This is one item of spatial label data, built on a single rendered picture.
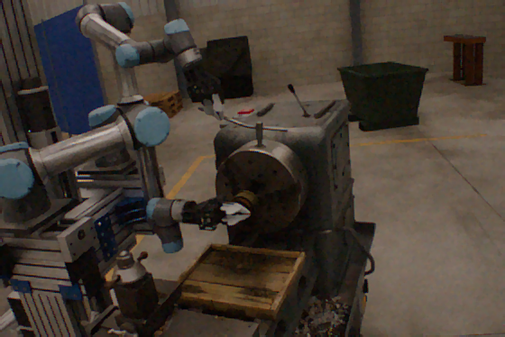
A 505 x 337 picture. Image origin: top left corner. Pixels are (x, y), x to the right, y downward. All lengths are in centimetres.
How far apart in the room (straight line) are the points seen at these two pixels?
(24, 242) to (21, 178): 29
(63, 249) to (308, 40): 1041
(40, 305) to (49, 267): 52
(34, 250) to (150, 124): 55
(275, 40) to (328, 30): 144
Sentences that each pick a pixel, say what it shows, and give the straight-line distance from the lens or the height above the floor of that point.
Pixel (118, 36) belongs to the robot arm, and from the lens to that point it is 150.
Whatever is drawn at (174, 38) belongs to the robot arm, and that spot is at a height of 162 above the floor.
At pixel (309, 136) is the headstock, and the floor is 123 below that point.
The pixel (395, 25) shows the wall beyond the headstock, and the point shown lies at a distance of 1155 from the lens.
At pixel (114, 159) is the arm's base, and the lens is 176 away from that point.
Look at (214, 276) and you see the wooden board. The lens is 135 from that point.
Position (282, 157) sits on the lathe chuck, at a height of 120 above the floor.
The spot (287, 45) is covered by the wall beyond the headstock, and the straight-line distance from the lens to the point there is 1137.
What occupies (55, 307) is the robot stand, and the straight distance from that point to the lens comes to 189.
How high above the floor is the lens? 162
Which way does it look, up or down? 19 degrees down
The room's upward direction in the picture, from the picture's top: 8 degrees counter-clockwise
